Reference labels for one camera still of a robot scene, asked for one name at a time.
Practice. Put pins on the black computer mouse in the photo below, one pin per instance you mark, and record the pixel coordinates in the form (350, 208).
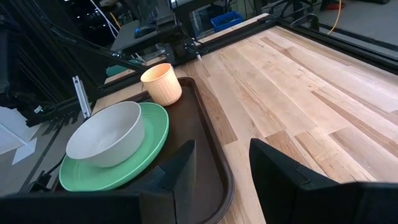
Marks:
(144, 31)

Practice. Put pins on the grey bowl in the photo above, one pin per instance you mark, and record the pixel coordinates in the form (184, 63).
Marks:
(105, 137)

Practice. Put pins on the black aluminium table frame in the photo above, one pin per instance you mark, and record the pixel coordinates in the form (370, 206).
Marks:
(357, 51)

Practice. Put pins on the orange ribbed cup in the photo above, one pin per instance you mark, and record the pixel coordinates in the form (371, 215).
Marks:
(163, 87)

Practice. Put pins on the green plate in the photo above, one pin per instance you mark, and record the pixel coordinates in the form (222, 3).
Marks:
(149, 146)

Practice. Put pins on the silver metal bracket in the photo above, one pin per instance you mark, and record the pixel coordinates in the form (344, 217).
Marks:
(81, 96)

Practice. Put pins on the blue plastic bin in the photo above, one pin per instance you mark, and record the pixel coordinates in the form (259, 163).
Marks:
(227, 20)

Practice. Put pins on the brown plastic tray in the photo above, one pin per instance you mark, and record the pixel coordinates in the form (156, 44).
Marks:
(192, 124)

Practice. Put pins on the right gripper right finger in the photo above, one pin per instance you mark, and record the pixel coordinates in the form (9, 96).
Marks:
(311, 202)

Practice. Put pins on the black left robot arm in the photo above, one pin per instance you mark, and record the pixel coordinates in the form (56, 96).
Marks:
(177, 40)

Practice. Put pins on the grey desk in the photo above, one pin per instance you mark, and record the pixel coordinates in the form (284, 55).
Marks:
(124, 35)

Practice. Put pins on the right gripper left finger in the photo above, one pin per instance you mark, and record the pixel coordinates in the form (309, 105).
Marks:
(109, 208)

